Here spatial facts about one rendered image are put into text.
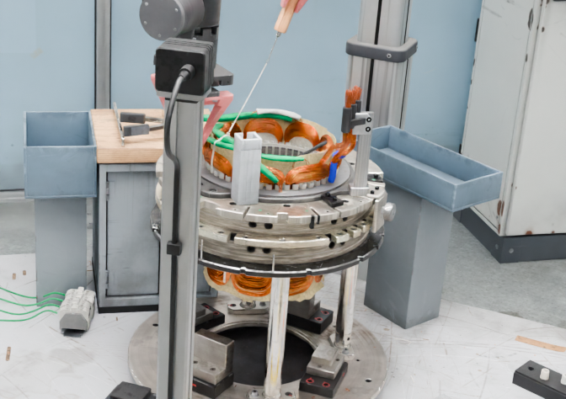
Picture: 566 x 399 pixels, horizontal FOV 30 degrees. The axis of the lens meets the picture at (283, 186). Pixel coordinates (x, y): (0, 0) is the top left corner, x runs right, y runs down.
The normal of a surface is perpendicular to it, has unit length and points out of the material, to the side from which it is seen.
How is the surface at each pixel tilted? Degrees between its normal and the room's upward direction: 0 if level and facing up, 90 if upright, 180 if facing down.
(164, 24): 90
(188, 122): 90
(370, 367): 0
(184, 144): 90
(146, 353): 0
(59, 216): 90
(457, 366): 0
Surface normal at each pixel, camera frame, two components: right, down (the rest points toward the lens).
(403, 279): -0.77, 0.19
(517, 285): 0.07, -0.92
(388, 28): -0.37, 0.33
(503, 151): -0.97, 0.03
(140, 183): 0.22, 0.38
